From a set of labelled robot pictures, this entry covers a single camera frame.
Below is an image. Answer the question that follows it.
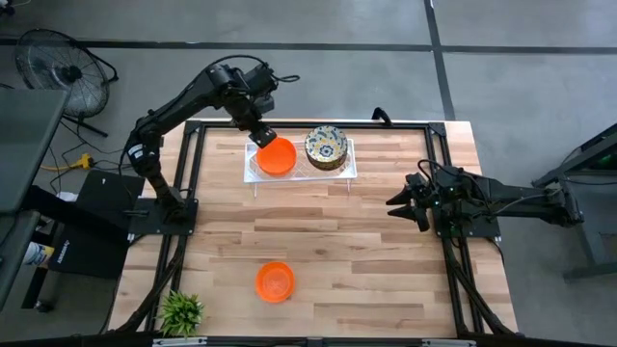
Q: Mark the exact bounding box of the white printed container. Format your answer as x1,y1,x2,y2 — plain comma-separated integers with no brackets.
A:
21,240,57,267

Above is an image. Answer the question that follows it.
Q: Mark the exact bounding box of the black frame clamp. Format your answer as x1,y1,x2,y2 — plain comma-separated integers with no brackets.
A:
370,106,394,124

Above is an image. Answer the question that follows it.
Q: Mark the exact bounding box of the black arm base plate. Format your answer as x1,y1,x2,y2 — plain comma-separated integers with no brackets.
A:
128,197,200,237
432,211,502,240

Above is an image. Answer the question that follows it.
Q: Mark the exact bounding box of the black aluminium table frame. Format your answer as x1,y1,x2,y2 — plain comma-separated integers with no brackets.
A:
113,119,520,338

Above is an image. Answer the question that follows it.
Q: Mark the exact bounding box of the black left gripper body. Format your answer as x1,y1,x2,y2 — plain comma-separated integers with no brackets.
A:
230,93,276,139

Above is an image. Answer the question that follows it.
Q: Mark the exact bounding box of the orange plastic bowl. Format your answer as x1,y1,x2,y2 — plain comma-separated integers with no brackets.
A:
255,136,298,178
255,260,297,305

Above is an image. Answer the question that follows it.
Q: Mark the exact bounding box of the black equipment case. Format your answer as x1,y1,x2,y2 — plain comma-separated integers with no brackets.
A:
47,169,146,280

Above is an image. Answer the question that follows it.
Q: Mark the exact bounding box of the white wire rack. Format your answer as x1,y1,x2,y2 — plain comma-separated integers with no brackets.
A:
243,138,359,198

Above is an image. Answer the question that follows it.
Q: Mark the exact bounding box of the grey metal stand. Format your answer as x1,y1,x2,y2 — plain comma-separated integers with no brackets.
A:
532,122,617,280

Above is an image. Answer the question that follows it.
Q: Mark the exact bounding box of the grey side table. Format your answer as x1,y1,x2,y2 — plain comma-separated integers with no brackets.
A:
0,89,68,309

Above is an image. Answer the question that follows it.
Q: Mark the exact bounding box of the yellow power plug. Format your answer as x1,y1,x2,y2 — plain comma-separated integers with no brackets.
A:
43,152,95,173

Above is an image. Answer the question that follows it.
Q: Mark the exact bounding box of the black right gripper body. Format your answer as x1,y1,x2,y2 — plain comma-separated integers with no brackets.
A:
406,172,439,233

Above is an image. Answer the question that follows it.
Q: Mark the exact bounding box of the silver metal bracket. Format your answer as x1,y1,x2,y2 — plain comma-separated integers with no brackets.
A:
152,336,208,347
421,338,477,347

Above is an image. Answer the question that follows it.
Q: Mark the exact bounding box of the black floor fan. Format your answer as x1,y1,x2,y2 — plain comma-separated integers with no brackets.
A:
13,27,120,139

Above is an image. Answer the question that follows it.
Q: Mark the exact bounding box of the small green potted plant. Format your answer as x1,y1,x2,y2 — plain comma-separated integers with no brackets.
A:
157,289,203,338

